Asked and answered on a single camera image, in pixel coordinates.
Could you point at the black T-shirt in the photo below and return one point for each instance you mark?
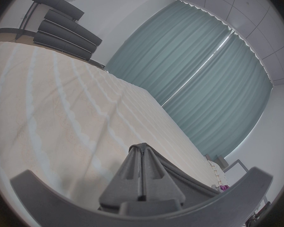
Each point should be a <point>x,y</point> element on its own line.
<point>189,183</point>

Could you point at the purple satin garment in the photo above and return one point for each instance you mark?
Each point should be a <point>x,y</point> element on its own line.
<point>224,188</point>

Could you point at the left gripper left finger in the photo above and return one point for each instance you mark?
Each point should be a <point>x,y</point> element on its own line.
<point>116,190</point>

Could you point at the blue-green curtain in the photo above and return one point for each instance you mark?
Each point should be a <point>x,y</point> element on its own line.
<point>170,46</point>
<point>227,98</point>

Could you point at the grey bedside table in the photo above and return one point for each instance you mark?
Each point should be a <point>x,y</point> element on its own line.
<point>220,161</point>

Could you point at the black chest of drawers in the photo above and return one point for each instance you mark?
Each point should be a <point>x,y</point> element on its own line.
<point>66,32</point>

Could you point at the white printed pillow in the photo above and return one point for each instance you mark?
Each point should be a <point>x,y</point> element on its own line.
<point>217,174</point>

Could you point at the bed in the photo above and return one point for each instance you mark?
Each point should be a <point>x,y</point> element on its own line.
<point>61,103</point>

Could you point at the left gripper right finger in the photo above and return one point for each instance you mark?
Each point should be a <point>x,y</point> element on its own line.
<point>168,190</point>

